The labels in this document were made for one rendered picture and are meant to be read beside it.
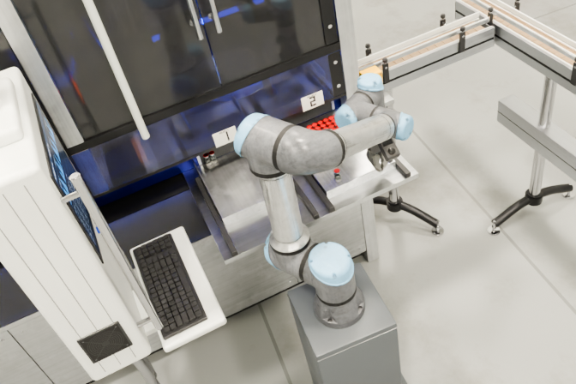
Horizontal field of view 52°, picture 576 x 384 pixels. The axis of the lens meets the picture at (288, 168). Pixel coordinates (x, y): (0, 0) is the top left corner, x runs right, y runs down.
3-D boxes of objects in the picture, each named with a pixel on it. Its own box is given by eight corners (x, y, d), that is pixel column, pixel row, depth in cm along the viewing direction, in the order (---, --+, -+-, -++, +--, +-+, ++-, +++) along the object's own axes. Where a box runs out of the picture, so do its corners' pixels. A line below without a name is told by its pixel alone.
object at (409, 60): (352, 108, 237) (348, 75, 226) (334, 89, 248) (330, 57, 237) (496, 48, 250) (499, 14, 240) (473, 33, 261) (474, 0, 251)
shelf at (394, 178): (183, 177, 220) (182, 172, 219) (351, 107, 234) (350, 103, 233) (225, 265, 186) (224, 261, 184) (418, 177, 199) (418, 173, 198)
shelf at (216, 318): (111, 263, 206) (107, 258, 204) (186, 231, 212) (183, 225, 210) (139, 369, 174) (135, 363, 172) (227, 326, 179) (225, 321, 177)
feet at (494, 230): (483, 228, 288) (484, 208, 278) (567, 188, 297) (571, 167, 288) (494, 239, 282) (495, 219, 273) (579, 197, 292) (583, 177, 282)
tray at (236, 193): (195, 167, 220) (192, 160, 218) (259, 141, 225) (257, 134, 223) (225, 225, 196) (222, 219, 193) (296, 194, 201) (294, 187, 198)
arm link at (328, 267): (341, 311, 163) (335, 281, 154) (302, 291, 170) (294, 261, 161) (364, 279, 169) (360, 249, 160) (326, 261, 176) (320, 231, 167)
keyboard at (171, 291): (133, 252, 204) (130, 247, 203) (171, 234, 207) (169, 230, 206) (165, 340, 176) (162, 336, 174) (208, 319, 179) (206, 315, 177)
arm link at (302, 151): (318, 145, 128) (419, 106, 165) (279, 131, 134) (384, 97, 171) (312, 193, 133) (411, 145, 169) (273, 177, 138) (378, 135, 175)
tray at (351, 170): (286, 144, 221) (285, 137, 219) (348, 118, 226) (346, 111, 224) (327, 199, 196) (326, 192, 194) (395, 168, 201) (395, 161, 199)
